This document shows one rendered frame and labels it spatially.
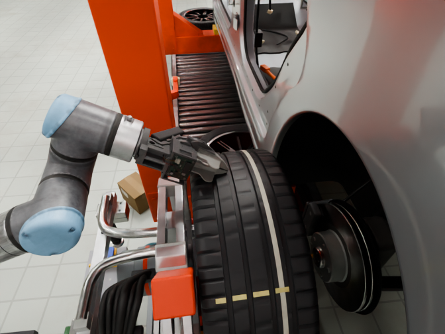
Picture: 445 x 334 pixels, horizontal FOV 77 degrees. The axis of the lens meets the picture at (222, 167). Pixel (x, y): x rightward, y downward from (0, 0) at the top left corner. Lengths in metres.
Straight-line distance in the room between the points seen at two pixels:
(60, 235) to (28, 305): 1.52
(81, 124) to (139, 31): 0.37
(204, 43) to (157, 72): 2.06
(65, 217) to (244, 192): 0.35
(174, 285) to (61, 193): 0.26
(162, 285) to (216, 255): 0.11
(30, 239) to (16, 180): 2.23
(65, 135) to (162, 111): 0.44
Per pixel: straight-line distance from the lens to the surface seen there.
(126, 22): 0.86
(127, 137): 0.57
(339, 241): 0.92
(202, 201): 0.61
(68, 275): 2.04
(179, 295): 0.55
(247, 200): 0.62
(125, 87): 0.93
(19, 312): 2.07
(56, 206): 0.56
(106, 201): 0.89
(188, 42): 2.92
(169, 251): 0.62
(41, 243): 0.57
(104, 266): 0.78
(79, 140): 0.59
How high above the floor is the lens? 1.66
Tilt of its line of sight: 45 degrees down
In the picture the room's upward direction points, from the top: straight up
